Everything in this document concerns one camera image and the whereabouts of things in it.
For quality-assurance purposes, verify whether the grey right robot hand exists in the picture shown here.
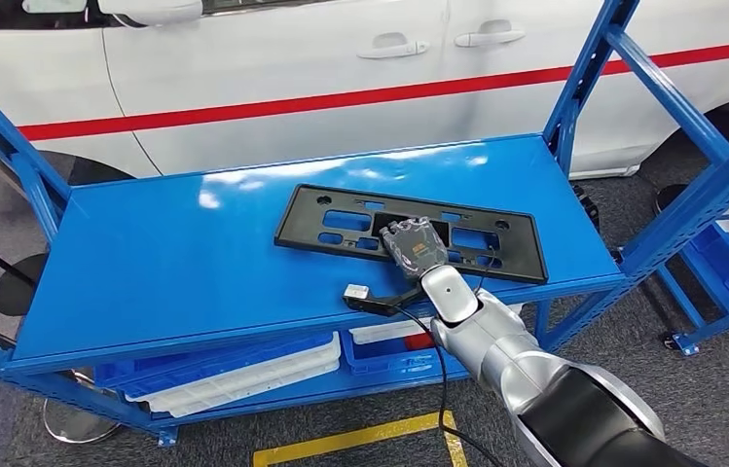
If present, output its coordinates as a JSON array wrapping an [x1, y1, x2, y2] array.
[[379, 217, 451, 281]]

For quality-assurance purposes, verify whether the black plastic licence plate frame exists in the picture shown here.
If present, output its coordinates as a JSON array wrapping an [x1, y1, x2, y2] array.
[[273, 184, 550, 285]]

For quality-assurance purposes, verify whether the blue metal shelf rack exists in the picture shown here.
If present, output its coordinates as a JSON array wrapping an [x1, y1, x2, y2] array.
[[0, 0, 729, 449], [654, 173, 729, 358]]

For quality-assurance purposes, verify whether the white car with red stripe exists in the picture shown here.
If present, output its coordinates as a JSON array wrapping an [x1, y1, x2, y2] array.
[[0, 0, 729, 188]]

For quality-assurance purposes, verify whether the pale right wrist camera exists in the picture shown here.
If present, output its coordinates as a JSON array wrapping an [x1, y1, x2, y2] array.
[[343, 283, 428, 318]]

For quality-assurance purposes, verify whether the thin black hand cable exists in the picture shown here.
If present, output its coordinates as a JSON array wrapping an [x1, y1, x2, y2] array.
[[476, 247, 499, 295]]

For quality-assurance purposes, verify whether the black camera cable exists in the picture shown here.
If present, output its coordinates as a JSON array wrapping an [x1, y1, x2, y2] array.
[[392, 304, 491, 467]]

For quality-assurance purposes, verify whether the chrome stanchion post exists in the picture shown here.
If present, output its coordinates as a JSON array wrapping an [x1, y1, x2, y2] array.
[[0, 308, 124, 446]]

